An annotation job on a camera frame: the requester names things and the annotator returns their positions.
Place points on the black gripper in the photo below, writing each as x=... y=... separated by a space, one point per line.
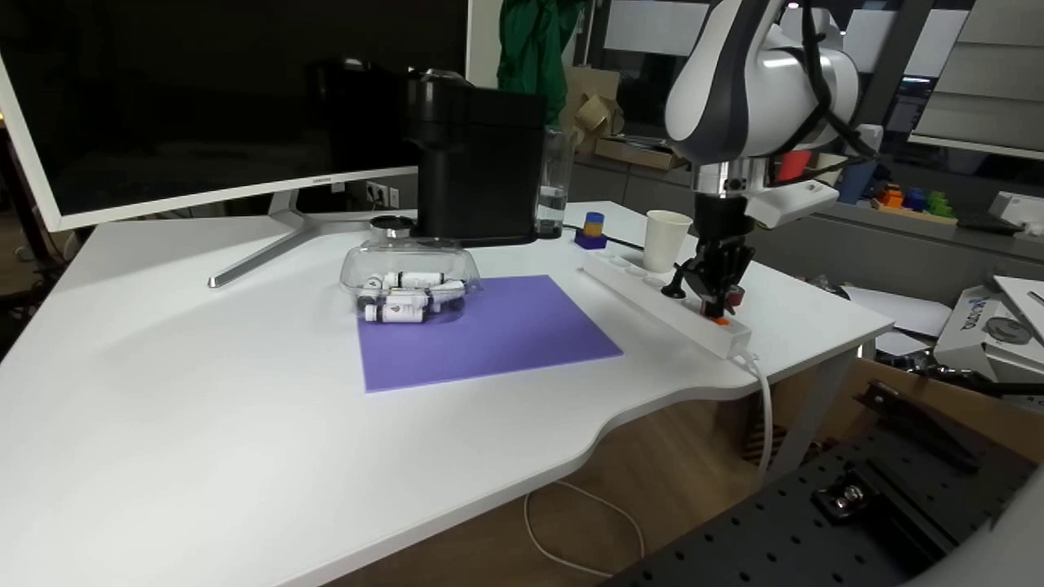
x=721 y=229

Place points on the white power strip orange switch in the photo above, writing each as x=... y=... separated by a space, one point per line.
x=642 y=291

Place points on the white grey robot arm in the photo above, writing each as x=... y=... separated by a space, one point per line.
x=762 y=98

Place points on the white paper cup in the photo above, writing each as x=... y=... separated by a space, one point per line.
x=666 y=243

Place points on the blue yellow toy block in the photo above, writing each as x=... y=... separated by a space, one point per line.
x=591 y=234

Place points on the clear glass jar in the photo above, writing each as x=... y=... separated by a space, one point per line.
x=555 y=180

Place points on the purple paper sheet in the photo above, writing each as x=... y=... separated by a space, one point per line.
x=510 y=338

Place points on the brown cardboard box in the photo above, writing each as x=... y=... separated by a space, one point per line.
x=591 y=102

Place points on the black perforated breadboard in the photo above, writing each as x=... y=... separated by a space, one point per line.
x=783 y=533

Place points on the black coffee machine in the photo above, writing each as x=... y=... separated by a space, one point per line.
x=477 y=166

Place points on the green cloth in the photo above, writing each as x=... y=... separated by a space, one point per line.
x=534 y=43

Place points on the clear plastic bowl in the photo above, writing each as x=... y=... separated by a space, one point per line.
x=413 y=255

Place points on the white framed monitor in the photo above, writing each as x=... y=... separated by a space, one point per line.
x=163 y=110

